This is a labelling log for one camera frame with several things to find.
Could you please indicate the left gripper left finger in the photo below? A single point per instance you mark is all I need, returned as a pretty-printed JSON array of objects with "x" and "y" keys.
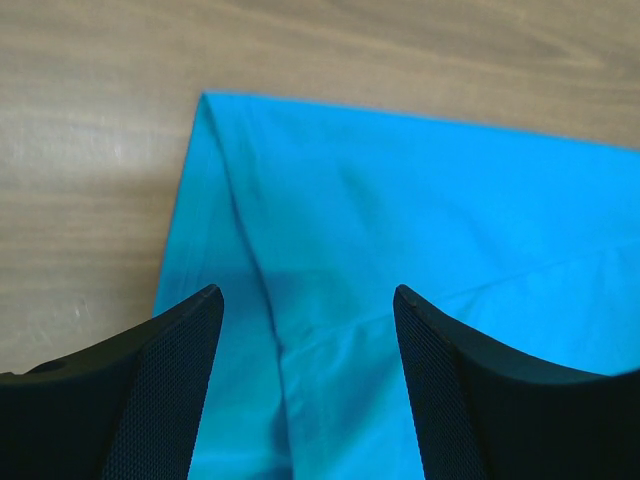
[{"x": 128, "y": 407}]

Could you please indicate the teal t shirt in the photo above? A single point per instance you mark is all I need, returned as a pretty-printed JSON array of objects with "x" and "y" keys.
[{"x": 308, "y": 217}]

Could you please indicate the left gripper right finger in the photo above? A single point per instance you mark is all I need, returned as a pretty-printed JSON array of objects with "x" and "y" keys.
[{"x": 484, "y": 410}]

